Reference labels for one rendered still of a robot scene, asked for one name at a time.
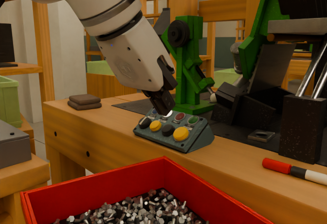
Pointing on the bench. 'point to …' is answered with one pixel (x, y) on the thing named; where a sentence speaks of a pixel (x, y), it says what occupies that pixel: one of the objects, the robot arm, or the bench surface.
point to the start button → (180, 133)
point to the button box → (193, 130)
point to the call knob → (144, 122)
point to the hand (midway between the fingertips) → (163, 101)
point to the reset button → (155, 125)
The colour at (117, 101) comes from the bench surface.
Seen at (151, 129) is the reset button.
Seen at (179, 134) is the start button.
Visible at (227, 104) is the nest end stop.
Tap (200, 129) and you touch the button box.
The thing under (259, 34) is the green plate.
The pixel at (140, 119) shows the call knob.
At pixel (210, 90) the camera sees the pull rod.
